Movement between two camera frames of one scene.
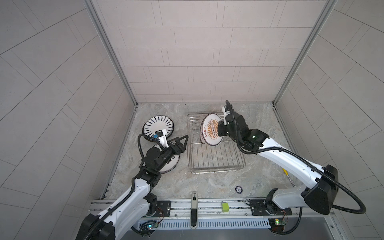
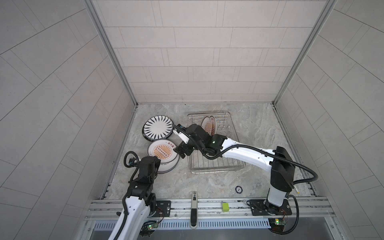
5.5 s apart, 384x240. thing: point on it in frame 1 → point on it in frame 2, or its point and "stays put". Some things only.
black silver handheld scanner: (194, 217) stays put
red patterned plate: (209, 130) → (163, 150)
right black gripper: (221, 125) → (180, 150)
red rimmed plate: (172, 164) stays put
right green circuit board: (277, 224) stays put
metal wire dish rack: (227, 156) stays put
